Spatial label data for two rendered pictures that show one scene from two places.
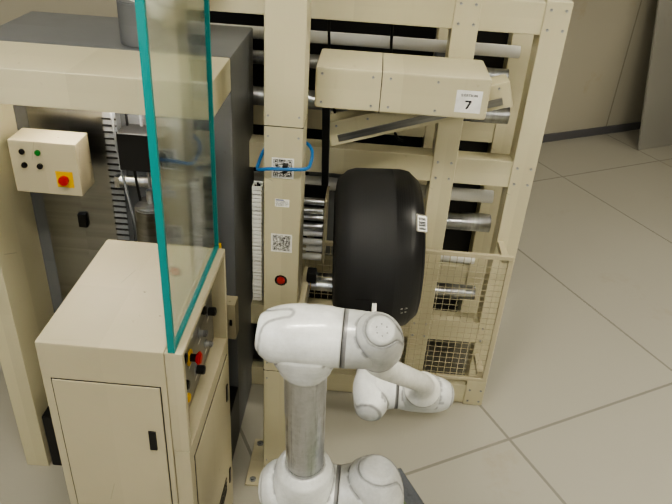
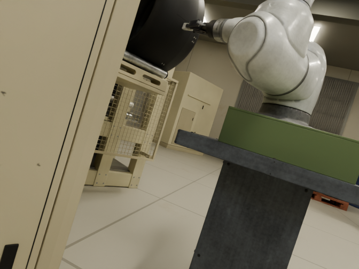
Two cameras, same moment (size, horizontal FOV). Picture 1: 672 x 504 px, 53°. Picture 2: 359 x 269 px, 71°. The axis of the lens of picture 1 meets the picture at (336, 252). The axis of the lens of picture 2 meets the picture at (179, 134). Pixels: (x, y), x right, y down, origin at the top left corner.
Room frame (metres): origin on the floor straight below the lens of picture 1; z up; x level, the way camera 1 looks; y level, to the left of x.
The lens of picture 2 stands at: (0.89, 0.65, 0.66)
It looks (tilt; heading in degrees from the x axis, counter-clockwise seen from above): 2 degrees down; 314
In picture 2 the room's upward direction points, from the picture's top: 18 degrees clockwise
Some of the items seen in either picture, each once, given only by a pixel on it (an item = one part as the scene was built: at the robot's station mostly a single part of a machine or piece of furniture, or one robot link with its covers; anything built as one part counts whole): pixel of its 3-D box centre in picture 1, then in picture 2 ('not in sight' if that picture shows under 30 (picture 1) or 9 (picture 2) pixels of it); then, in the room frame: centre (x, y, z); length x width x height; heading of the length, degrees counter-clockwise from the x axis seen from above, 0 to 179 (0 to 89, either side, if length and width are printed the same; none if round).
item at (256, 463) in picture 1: (279, 462); not in sight; (2.12, 0.19, 0.01); 0.27 x 0.27 x 0.02; 88
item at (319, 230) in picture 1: (303, 223); not in sight; (2.52, 0.15, 1.05); 0.20 x 0.15 x 0.30; 88
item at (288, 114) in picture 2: not in sight; (281, 119); (1.25, -0.17, 0.78); 0.22 x 0.18 x 0.06; 121
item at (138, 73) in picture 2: not in sight; (135, 74); (1.99, -0.06, 0.84); 0.36 x 0.09 x 0.06; 88
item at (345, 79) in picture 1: (401, 83); not in sight; (2.42, -0.20, 1.71); 0.61 x 0.25 x 0.15; 88
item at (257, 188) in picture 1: (259, 243); not in sight; (2.09, 0.28, 1.19); 0.05 x 0.04 x 0.48; 178
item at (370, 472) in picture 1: (371, 493); (294, 76); (1.24, -0.14, 0.92); 0.18 x 0.16 x 0.22; 87
